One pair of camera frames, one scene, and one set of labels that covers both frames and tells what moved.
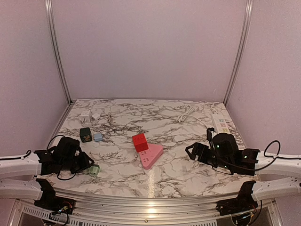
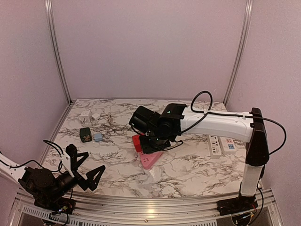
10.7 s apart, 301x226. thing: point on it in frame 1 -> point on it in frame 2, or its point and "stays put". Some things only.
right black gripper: [198, 146] -> [146, 148]
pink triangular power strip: [149, 156] stays put
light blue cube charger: [98, 137] stays put
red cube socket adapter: [140, 142] stays put
